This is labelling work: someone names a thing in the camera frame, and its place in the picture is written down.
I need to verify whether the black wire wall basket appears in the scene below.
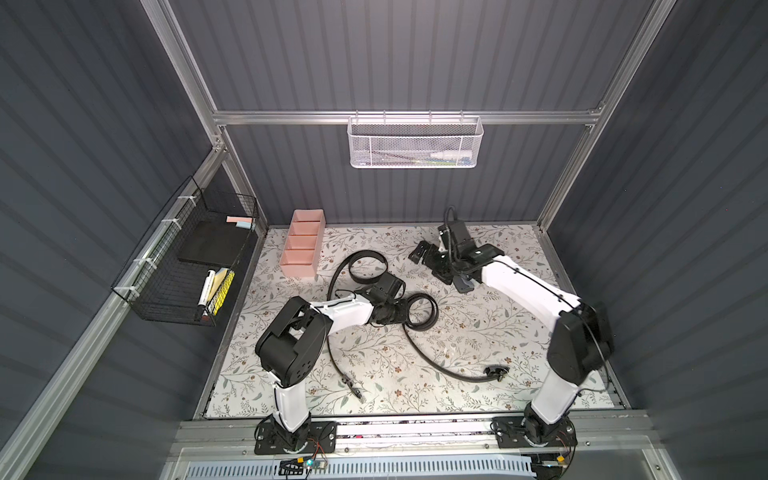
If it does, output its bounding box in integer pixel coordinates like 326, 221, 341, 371
113, 178, 260, 326

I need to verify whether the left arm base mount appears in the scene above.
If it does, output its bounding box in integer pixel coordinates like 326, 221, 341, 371
254, 416, 338, 455

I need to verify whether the white perforated front panel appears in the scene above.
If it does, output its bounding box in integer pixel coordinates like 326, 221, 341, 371
182, 454, 537, 479

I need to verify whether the white wire mesh basket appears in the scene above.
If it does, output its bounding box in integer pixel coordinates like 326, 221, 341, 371
347, 114, 484, 169

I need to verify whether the aluminium front rail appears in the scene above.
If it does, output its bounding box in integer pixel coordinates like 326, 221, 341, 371
169, 409, 661, 458

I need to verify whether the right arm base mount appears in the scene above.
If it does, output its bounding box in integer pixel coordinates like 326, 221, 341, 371
490, 416, 578, 449

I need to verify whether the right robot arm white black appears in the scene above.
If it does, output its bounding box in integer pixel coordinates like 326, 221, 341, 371
409, 205, 615, 444

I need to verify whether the yellow marker in basket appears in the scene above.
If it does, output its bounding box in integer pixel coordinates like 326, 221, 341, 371
206, 268, 235, 317

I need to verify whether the pink compartment storage box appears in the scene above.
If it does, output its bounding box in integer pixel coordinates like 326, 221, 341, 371
279, 209, 326, 278

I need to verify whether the long black belt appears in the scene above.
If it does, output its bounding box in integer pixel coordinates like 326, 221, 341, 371
400, 291, 511, 384

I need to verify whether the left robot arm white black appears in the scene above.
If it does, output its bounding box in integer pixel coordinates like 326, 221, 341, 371
255, 273, 405, 434

